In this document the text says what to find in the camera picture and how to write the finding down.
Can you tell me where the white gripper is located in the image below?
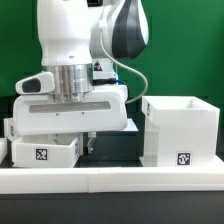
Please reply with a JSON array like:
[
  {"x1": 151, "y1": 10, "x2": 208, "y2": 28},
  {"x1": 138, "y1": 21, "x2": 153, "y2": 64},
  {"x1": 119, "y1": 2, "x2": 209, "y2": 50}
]
[{"x1": 13, "y1": 85, "x2": 127, "y2": 154}]

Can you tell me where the white drawer box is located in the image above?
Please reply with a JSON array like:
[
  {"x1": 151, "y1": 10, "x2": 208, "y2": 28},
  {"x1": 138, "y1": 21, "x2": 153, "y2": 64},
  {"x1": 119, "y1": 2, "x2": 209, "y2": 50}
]
[
  {"x1": 4, "y1": 118, "x2": 16, "y2": 141},
  {"x1": 11, "y1": 134, "x2": 83, "y2": 168}
]

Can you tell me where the large white drawer cabinet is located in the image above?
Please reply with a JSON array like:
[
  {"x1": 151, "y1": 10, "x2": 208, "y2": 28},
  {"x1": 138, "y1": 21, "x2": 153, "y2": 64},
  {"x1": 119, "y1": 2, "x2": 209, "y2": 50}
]
[{"x1": 140, "y1": 96, "x2": 220, "y2": 167}]

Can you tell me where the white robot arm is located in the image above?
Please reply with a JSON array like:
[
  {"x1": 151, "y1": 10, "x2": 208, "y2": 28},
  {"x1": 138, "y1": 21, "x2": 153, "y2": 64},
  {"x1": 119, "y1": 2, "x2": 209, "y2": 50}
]
[{"x1": 13, "y1": 0, "x2": 149, "y2": 136}]

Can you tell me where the marker tag sheet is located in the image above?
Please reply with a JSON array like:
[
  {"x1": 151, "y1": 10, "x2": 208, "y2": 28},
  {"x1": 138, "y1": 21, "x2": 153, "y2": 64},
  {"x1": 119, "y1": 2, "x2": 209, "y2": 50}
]
[{"x1": 125, "y1": 118, "x2": 138, "y2": 132}]

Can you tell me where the white perimeter fence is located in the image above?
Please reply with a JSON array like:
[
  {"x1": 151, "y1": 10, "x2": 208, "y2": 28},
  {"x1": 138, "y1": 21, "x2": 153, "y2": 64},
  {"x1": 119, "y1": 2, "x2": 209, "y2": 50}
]
[{"x1": 0, "y1": 158, "x2": 224, "y2": 194}]

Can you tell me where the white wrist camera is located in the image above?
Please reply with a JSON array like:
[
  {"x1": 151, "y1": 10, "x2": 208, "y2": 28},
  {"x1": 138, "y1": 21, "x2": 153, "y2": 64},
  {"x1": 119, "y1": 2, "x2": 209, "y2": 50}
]
[{"x1": 15, "y1": 71, "x2": 55, "y2": 95}]

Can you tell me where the white thin cable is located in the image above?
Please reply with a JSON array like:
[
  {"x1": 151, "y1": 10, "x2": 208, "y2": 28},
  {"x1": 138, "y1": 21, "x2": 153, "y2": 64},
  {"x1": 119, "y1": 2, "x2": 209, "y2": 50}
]
[{"x1": 98, "y1": 13, "x2": 150, "y2": 106}]

